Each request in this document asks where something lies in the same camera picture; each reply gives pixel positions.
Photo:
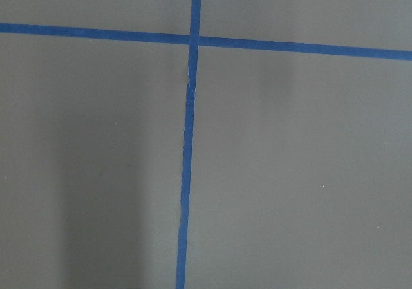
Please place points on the brown paper table cover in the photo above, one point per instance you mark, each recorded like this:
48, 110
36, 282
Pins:
301, 162

